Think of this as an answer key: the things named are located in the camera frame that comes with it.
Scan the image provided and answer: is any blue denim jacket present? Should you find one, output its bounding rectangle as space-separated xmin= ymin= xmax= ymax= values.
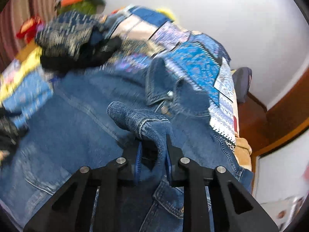
xmin=1 ymin=59 xmax=253 ymax=231

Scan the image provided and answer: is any grey purple backpack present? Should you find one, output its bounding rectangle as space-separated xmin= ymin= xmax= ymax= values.
xmin=232 ymin=67 xmax=252 ymax=103

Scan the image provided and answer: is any yellow printed garment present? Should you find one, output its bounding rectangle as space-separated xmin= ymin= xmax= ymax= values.
xmin=1 ymin=40 xmax=42 ymax=103

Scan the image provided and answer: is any black garment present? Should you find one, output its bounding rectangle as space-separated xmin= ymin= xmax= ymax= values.
xmin=40 ymin=36 xmax=122 ymax=75

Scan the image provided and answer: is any navy patterned folded garment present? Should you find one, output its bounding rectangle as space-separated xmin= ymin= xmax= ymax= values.
xmin=35 ymin=10 xmax=106 ymax=60

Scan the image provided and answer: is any red plush toy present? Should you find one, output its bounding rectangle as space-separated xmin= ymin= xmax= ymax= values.
xmin=16 ymin=16 xmax=45 ymax=44

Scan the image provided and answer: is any blue patchwork bedspread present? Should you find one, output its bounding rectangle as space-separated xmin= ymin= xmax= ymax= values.
xmin=0 ymin=4 xmax=240 ymax=150

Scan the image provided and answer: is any yellow headboard hoop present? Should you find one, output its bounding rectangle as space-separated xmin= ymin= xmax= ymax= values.
xmin=155 ymin=6 xmax=177 ymax=21

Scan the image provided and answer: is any cluttered pile with orange box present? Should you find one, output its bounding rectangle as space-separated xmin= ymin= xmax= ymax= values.
xmin=54 ymin=0 xmax=107 ymax=15

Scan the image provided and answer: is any striped red curtain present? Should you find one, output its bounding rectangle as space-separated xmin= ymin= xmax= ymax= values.
xmin=1 ymin=0 xmax=55 ymax=71

